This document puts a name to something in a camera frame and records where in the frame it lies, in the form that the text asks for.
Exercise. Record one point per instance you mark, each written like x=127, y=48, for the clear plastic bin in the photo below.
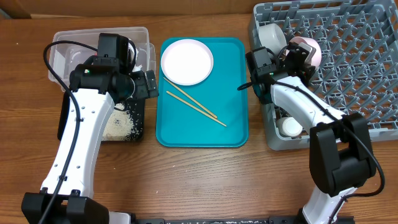
x=65, y=57

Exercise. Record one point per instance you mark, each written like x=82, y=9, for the white cup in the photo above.
x=289, y=127

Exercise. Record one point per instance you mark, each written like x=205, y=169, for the pink bowl with rice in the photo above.
x=317, y=56

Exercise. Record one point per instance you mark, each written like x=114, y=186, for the grey-green bowl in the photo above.
x=272, y=37

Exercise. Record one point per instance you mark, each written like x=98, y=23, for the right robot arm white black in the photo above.
x=341, y=157

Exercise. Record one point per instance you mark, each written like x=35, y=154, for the teal plastic tray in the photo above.
x=178, y=125

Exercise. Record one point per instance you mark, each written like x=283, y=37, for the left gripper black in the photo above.
x=142, y=79

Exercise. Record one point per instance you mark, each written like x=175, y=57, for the white tissue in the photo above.
x=136, y=62

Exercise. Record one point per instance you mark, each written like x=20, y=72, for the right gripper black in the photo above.
x=300, y=58

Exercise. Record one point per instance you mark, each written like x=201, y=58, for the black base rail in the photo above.
x=242, y=220

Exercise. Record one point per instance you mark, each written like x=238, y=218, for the wooden chopstick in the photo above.
x=195, y=108
x=192, y=99

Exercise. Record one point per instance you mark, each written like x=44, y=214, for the grey dishwasher rack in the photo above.
x=358, y=41

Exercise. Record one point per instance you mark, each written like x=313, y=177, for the large pink plate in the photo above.
x=187, y=62

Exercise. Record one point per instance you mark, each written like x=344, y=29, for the spilled rice pile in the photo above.
x=125, y=122

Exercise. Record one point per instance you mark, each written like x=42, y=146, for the black tray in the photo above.
x=103, y=120

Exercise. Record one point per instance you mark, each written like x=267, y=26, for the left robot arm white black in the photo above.
x=95, y=86

